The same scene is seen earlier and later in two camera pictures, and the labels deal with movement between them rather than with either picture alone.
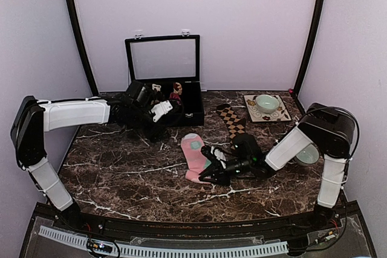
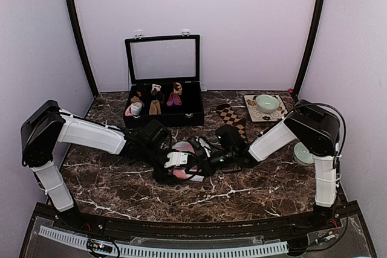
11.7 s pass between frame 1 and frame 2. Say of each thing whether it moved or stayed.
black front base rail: stayed
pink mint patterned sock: moved
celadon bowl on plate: stayed
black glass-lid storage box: stayed
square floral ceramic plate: stayed
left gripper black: moved
